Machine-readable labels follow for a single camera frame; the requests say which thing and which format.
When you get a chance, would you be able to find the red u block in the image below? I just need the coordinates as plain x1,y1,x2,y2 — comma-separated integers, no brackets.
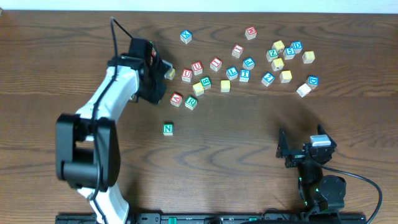
181,69,193,83
192,61,203,75

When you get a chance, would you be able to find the green R block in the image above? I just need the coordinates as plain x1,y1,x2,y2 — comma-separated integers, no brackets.
185,96,198,110

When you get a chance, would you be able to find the green N block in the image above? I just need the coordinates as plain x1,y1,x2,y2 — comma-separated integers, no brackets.
162,123,174,136

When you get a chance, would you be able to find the red i block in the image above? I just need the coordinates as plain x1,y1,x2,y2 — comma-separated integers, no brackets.
210,57,223,72
231,44,244,58

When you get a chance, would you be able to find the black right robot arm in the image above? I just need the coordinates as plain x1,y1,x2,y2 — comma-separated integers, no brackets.
276,125,346,212

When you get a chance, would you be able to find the red A block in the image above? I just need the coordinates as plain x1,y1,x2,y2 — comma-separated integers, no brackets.
170,93,183,107

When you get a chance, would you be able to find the plain block red 3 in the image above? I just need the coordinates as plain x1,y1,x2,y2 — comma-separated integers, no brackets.
296,83,312,98

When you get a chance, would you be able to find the blue D block near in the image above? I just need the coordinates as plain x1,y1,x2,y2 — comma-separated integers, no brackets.
306,76,319,90

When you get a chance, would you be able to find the blue d block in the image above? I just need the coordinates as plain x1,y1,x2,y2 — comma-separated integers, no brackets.
306,76,319,90
290,41,303,54

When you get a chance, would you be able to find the green B block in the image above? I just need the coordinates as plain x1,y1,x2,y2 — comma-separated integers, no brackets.
200,77,211,90

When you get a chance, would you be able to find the blue X block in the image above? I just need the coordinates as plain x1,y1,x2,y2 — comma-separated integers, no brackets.
180,30,192,44

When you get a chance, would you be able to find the yellow S block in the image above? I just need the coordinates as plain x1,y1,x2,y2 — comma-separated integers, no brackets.
279,70,292,83

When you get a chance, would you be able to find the yellow O block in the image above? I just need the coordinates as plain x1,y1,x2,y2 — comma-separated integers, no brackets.
220,80,231,93

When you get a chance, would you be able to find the blue 2 block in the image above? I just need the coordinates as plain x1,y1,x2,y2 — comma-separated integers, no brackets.
261,72,275,86

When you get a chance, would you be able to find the yellow B block right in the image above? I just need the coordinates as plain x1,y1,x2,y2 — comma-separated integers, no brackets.
302,51,315,64

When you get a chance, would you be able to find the blue L block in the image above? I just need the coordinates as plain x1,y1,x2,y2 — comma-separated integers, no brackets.
226,67,239,80

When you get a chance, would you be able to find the blue 5 block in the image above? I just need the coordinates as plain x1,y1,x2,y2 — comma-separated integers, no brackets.
283,47,295,60

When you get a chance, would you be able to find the blue T block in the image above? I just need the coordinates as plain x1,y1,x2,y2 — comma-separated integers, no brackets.
239,69,251,82

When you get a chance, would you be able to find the blue D block far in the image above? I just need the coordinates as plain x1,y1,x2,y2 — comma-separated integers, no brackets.
290,41,303,54

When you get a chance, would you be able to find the green Z block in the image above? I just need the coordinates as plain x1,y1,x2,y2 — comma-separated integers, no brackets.
266,49,279,62

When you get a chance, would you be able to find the blue P block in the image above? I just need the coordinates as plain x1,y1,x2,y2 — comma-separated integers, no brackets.
243,57,255,70

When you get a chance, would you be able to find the yellow picture block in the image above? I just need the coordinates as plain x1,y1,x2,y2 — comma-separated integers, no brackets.
272,40,285,54

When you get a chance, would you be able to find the red M block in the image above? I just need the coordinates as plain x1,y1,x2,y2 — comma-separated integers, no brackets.
245,26,257,40

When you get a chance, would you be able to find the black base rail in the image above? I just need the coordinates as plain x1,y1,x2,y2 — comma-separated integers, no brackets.
55,212,368,224

